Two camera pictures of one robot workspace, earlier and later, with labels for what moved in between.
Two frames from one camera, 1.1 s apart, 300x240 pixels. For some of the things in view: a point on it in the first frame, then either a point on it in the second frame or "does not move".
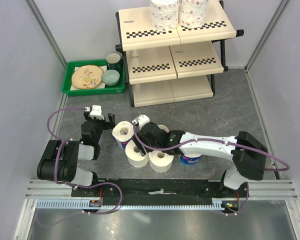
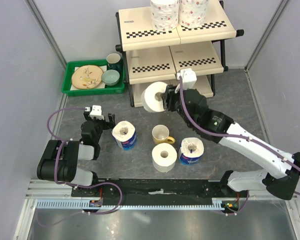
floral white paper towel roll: [192, 13] does not move
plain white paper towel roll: [134, 156] to [149, 103]
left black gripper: [107, 125] does not move
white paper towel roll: [164, 14] does not move
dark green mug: [114, 61] does not move
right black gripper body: [138, 144] to [173, 102]
